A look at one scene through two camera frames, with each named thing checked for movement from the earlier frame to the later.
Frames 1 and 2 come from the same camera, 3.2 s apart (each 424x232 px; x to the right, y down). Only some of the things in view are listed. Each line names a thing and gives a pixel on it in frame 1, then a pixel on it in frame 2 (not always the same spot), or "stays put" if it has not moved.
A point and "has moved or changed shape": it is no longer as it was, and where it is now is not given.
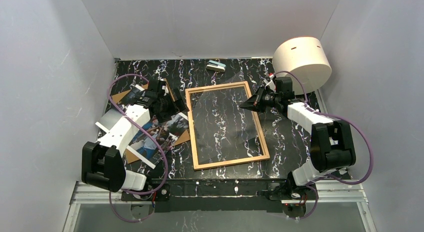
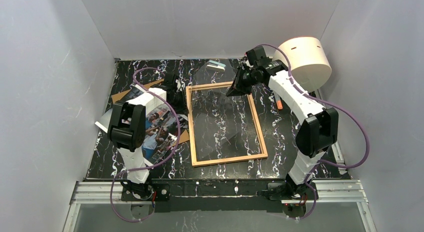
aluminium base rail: (332, 192) stays put
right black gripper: (261, 100) -> (243, 80)
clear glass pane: (218, 122) has moved or changed shape
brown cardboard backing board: (133, 156) stays put
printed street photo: (157, 140) stays put
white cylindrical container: (305, 60) stays put
